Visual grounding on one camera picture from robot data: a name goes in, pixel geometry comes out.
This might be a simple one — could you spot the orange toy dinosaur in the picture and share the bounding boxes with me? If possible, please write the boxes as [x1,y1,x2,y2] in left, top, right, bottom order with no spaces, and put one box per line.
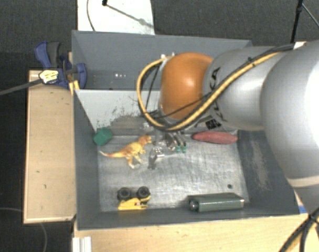
[99,134,153,170]

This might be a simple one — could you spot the grey metal bin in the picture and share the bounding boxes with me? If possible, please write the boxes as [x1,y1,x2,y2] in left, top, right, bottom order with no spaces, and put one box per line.
[71,29,301,231]

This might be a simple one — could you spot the yellow toy truck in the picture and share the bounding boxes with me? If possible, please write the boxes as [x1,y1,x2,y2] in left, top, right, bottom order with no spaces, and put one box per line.
[116,185,152,211]

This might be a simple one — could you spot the red-brown sweet potato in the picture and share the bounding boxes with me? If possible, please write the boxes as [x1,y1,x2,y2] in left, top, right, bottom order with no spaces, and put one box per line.
[192,131,239,145]

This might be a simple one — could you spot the pale wood flat board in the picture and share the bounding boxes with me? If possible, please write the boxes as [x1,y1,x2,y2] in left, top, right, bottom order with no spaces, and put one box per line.
[23,69,77,224]

